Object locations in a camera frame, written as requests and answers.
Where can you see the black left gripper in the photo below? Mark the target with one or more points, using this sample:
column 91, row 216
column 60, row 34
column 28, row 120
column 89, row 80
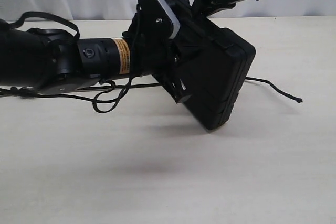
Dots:
column 152, row 56

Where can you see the black plastic carrying case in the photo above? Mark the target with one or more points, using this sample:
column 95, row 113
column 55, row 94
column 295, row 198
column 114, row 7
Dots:
column 212, row 64

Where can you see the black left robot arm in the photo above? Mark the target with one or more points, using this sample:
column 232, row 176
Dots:
column 43, row 54

